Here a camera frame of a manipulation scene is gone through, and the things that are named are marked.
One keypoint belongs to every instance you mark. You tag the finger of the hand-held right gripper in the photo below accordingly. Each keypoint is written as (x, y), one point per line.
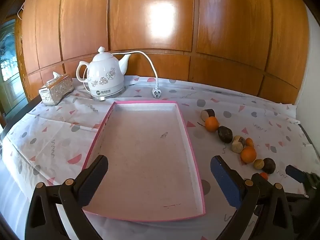
(296, 173)

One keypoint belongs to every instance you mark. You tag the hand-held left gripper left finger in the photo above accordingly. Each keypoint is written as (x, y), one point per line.
(96, 172)

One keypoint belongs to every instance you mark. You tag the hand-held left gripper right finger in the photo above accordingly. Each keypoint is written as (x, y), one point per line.
(225, 180)

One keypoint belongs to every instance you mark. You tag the dark brown fruit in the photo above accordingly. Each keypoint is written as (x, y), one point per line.
(225, 134)
(269, 166)

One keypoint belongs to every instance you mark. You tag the small orange tangerine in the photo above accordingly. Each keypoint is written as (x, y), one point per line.
(249, 142)
(264, 176)

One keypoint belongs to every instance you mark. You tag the small yellow citrus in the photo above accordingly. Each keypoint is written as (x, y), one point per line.
(258, 164)

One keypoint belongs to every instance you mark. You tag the mottled tan fruit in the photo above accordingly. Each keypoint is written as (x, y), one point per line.
(237, 145)

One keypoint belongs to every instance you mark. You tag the pink shallow cardboard box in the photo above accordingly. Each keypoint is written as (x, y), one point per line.
(142, 155)

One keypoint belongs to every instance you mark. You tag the white patterned tablecloth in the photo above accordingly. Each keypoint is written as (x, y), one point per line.
(62, 130)

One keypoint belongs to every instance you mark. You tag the dark cut fruit piece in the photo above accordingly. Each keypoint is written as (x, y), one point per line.
(208, 112)

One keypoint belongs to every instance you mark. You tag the kettle base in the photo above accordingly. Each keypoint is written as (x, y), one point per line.
(106, 98)

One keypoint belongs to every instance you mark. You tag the silver ornate tissue box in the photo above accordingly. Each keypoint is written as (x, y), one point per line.
(56, 92)

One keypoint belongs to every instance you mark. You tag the white floral ceramic kettle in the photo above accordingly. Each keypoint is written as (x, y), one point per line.
(103, 72)

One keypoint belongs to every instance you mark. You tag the white tissue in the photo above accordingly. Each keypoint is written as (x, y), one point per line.
(56, 75)

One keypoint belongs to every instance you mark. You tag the glass door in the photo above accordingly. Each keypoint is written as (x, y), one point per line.
(10, 62)

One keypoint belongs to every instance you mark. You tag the wooden panelled cabinet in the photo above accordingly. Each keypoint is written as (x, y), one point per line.
(225, 30)

